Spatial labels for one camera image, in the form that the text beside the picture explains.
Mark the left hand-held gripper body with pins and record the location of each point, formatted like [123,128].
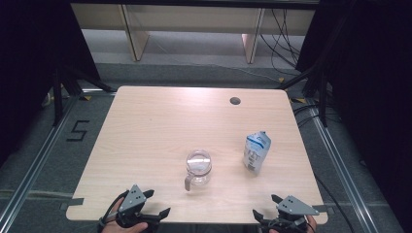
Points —
[133,199]

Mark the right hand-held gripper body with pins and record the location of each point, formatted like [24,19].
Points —
[296,206]

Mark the blue white milk carton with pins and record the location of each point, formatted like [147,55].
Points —
[256,152]

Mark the clear glass jar with lid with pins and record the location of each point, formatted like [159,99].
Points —
[198,166]

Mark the person's right hand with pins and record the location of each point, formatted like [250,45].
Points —
[312,225]

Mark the person's left hand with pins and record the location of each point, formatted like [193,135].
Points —
[123,229]

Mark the grey tape strip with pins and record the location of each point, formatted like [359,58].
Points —
[74,202]
[320,208]

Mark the black metal stand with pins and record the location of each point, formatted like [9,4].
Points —
[322,97]
[58,97]

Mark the yellow and black tape marker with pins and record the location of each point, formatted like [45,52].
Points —
[86,97]

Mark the dark curtain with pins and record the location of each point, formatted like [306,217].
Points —
[372,81]
[29,64]

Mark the aluminium floor rail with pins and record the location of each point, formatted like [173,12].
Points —
[39,161]
[340,165]

